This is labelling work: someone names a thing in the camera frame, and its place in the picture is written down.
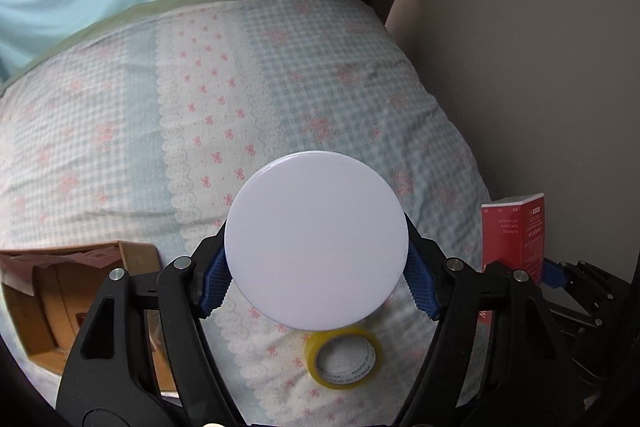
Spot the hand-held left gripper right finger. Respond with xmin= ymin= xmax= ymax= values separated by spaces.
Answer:
xmin=398 ymin=212 xmax=587 ymax=427

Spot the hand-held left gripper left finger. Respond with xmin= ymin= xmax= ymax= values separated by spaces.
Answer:
xmin=56 ymin=223 xmax=250 ymax=427

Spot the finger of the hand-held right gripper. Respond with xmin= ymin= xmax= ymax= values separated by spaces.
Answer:
xmin=542 ymin=257 xmax=632 ymax=329

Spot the red carton box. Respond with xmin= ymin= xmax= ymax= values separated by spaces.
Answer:
xmin=479 ymin=193 xmax=546 ymax=338

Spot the white round disc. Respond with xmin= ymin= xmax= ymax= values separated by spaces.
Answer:
xmin=224 ymin=150 xmax=407 ymax=328

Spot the yellow tape roll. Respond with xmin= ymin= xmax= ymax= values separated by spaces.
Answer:
xmin=303 ymin=327 xmax=384 ymax=391

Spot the brown cardboard box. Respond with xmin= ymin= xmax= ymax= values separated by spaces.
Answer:
xmin=0 ymin=241 xmax=179 ymax=396

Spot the checkered bow-print blanket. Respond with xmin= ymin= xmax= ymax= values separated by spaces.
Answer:
xmin=0 ymin=0 xmax=494 ymax=424

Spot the green bed sheet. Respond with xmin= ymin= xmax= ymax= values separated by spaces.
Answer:
xmin=0 ymin=0 xmax=377 ymax=98

